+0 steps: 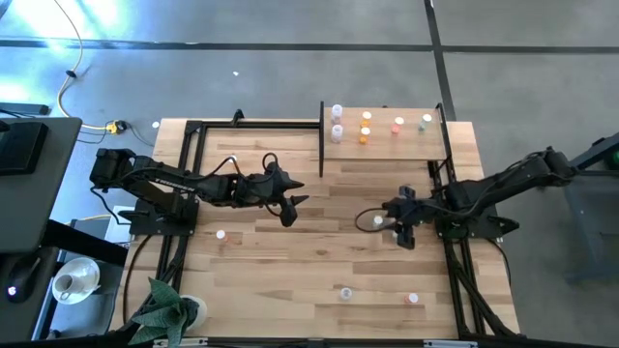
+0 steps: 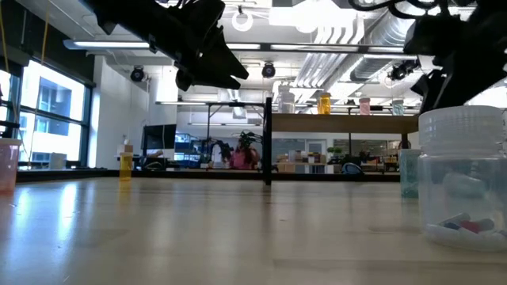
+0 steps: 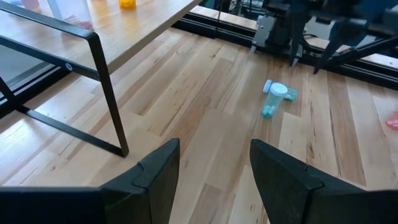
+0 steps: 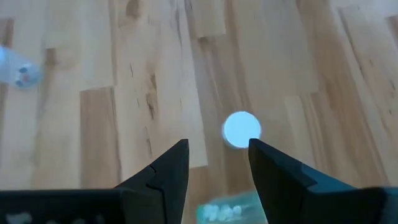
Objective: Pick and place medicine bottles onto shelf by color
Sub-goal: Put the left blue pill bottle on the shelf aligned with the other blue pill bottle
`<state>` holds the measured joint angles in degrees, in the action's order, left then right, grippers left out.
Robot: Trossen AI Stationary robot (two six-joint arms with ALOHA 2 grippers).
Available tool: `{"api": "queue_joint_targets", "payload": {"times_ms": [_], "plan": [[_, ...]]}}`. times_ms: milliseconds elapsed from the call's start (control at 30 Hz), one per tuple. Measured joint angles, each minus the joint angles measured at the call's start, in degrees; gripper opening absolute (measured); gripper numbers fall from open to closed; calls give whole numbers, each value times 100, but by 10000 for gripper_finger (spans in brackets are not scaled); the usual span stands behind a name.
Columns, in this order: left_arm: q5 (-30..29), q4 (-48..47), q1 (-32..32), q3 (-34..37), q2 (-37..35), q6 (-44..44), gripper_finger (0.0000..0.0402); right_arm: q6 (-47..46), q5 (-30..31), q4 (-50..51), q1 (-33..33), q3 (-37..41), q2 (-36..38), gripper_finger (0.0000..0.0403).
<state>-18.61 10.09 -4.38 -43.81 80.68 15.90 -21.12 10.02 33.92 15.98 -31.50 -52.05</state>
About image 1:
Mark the green leafy plant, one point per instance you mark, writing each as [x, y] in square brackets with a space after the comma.
[162, 314]

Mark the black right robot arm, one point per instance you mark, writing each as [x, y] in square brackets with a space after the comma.
[508, 181]

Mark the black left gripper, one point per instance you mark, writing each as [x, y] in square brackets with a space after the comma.
[266, 188]

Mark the clear pill jar white cap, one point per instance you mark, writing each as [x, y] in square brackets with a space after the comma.
[345, 293]
[336, 111]
[336, 131]

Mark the pink pill bottle white cap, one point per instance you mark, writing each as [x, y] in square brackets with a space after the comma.
[399, 121]
[412, 298]
[221, 235]

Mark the green round object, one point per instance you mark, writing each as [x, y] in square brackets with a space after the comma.
[615, 159]

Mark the black computer mouse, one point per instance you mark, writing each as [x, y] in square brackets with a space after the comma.
[21, 280]

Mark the black clamp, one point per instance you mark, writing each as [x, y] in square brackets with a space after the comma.
[237, 117]

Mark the blue-grey metal cart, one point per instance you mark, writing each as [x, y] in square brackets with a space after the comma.
[595, 227]

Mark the black power strip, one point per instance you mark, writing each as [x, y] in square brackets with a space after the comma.
[24, 108]

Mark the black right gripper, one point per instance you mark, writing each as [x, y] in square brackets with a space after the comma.
[408, 215]

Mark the white cup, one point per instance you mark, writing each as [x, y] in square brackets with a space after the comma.
[67, 286]

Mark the silver metal bracket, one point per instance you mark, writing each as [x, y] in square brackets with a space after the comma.
[450, 344]
[181, 342]

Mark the black metal shelf leg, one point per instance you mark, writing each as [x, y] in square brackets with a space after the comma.
[321, 145]
[444, 130]

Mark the white paper sheet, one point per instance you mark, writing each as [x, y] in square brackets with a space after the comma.
[116, 232]

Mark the yellow power plug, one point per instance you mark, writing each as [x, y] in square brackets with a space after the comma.
[114, 128]

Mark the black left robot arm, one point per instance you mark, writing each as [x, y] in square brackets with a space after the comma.
[159, 176]

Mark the wooden shelf board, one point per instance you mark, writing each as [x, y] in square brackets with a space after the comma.
[382, 150]

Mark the dark grey desk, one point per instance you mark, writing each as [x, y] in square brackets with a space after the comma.
[43, 203]

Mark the white plant pot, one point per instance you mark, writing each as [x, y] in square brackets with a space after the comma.
[202, 311]

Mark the black rectangular device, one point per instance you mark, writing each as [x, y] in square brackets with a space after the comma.
[21, 147]

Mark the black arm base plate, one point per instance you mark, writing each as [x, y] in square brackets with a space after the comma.
[498, 227]
[145, 224]

